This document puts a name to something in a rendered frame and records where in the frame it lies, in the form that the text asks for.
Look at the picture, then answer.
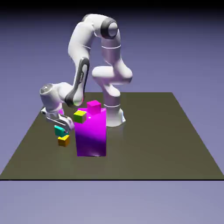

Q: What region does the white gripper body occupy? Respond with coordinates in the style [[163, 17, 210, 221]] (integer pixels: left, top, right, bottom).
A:
[[45, 114, 75, 131]]

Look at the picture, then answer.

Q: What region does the small teal cube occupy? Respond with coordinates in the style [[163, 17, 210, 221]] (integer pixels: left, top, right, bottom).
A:
[[54, 125, 70, 137]]

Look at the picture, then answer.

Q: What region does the small yellow-green cube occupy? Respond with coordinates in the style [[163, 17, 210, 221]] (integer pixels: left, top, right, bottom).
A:
[[73, 110, 87, 124]]

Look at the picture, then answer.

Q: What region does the small orange cube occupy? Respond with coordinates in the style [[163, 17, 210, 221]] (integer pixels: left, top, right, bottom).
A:
[[57, 134, 70, 147]]

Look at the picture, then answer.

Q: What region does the small magenta cube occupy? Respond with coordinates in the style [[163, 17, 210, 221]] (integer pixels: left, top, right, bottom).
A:
[[86, 100, 102, 116]]

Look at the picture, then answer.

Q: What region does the large magenta box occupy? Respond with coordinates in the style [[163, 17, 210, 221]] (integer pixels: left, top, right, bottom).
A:
[[74, 107, 107, 157]]

